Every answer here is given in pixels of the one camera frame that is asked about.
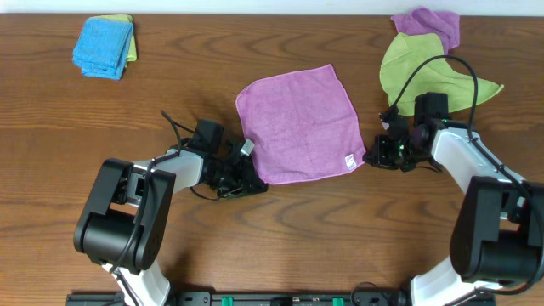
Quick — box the purple microfiber cloth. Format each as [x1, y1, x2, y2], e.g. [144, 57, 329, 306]
[235, 64, 366, 184]

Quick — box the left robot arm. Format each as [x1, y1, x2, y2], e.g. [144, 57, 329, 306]
[73, 139, 268, 305]

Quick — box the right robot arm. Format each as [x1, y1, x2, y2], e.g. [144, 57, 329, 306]
[363, 106, 543, 305]

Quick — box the green microfiber cloth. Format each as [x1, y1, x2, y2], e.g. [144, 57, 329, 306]
[379, 32, 505, 117]

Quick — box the crumpled purple cloth at back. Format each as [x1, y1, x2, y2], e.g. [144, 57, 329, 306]
[390, 7, 461, 54]

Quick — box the folded green cloth under blue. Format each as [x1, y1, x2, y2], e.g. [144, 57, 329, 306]
[98, 14, 138, 62]

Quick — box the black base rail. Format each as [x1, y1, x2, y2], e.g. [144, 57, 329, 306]
[65, 290, 496, 306]

